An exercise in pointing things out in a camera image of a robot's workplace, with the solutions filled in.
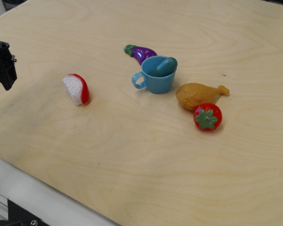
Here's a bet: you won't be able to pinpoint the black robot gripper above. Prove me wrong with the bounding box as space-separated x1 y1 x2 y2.
0 41 17 90

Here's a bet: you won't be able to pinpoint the green toy cucumber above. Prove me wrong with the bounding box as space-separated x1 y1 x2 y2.
149 57 178 77

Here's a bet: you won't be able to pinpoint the blue plastic toy cup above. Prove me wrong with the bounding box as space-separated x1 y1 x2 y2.
132 56 176 94

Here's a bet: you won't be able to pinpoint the red white toy sushi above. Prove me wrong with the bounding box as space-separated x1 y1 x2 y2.
62 74 90 105

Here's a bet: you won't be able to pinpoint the purple toy eggplant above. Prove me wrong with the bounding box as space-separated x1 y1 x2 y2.
124 44 157 65

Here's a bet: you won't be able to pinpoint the brown toy chicken drumstick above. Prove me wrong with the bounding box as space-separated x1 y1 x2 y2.
175 83 230 111

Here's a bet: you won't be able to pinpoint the red toy strawberry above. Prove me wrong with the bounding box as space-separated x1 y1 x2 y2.
193 103 223 131

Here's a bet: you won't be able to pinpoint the black metal corner bracket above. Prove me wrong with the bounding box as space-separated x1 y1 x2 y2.
8 199 49 226

